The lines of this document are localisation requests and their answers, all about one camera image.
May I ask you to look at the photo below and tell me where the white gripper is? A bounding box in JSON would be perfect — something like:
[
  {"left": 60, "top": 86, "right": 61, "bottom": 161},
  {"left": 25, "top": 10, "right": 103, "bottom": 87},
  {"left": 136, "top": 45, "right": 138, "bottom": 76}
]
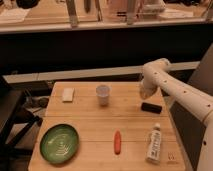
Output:
[{"left": 139, "top": 79, "right": 157, "bottom": 99}]

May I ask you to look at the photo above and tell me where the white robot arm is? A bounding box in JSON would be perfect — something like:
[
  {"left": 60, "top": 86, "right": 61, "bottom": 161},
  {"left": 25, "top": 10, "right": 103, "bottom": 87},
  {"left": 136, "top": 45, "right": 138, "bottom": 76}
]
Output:
[{"left": 139, "top": 58, "right": 213, "bottom": 171}]

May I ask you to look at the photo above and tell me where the black eraser block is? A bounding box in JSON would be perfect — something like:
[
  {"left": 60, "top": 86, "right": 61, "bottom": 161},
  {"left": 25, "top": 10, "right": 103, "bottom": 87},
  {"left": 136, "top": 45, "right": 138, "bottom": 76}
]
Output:
[{"left": 141, "top": 103, "right": 162, "bottom": 114}]

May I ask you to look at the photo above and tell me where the clear plastic cup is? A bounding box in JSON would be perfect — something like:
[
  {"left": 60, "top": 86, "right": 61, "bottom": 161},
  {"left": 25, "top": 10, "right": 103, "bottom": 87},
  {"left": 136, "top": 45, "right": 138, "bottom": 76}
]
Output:
[{"left": 96, "top": 85, "right": 110, "bottom": 106}]

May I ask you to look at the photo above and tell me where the orange carrot toy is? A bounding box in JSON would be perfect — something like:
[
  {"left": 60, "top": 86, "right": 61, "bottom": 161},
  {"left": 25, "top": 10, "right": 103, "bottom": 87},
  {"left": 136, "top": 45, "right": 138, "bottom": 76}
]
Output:
[{"left": 114, "top": 131, "right": 121, "bottom": 155}]

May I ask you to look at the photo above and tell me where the white plastic bottle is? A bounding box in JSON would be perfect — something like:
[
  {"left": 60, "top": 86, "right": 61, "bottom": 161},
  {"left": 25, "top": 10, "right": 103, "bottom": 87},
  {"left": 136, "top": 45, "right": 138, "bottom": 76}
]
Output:
[{"left": 146, "top": 123, "right": 162, "bottom": 164}]

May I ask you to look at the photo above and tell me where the white sponge block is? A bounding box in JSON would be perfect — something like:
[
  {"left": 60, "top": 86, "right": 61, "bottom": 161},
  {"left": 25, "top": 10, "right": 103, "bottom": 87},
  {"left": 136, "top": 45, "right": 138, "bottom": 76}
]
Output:
[{"left": 62, "top": 88, "right": 74, "bottom": 102}]

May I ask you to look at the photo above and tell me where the green ribbed plate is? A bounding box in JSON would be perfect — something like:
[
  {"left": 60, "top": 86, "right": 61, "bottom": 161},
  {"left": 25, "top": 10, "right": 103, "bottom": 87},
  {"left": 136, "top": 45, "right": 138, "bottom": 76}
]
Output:
[{"left": 39, "top": 124, "right": 80, "bottom": 164}]

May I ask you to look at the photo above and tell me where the black chair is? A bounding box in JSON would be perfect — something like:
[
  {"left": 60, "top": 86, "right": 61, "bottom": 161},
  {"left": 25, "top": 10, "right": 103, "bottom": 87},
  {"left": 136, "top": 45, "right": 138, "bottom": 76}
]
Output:
[{"left": 0, "top": 75, "right": 42, "bottom": 171}]

